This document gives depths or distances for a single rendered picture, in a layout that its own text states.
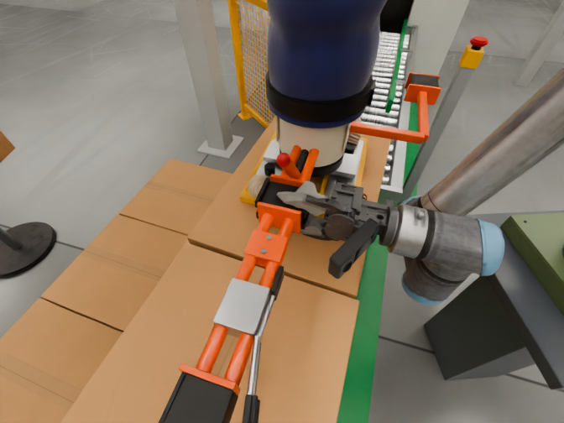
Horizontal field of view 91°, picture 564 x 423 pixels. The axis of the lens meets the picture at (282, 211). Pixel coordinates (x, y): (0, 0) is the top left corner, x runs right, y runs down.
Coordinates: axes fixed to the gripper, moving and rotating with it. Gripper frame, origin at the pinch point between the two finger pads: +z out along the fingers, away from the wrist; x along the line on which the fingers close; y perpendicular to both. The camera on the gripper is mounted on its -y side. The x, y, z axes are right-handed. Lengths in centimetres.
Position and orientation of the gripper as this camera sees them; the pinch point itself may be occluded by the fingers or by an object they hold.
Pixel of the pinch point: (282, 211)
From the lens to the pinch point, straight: 52.9
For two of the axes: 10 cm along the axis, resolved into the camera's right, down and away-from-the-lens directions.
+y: 2.9, -7.3, 6.2
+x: 0.0, -6.4, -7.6
